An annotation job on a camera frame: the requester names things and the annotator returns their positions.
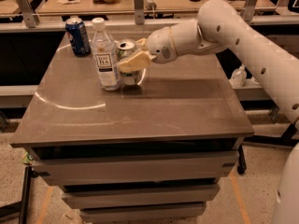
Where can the clear tea plastic bottle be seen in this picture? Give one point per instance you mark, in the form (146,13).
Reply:
(104,53)

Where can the left sanitizer bottle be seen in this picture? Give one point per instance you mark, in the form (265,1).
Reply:
(238,77)

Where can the blue pepsi can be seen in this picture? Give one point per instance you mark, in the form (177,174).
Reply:
(77,35)

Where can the sanitizer bottle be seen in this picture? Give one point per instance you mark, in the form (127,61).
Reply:
(238,77)
(254,81)

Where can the green white 7up can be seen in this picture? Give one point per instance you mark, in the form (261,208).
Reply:
(126,49)

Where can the right sanitizer bottle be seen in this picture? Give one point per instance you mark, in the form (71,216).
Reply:
(254,81)

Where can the metal bracket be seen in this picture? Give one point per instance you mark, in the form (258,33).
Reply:
(139,12)
(248,10)
(30,18)

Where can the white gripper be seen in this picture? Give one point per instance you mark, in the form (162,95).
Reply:
(159,45)

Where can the left metal bracket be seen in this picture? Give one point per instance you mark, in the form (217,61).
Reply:
(30,18)

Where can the right metal bracket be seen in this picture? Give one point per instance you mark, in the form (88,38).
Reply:
(248,10)

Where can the middle metal bracket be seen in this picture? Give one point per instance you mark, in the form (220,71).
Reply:
(139,12)

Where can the grey drawer cabinet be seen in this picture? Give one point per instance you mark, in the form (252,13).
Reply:
(155,150)

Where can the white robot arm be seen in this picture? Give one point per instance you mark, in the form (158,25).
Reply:
(217,27)

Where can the white power strip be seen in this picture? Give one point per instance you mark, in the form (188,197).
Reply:
(150,4)

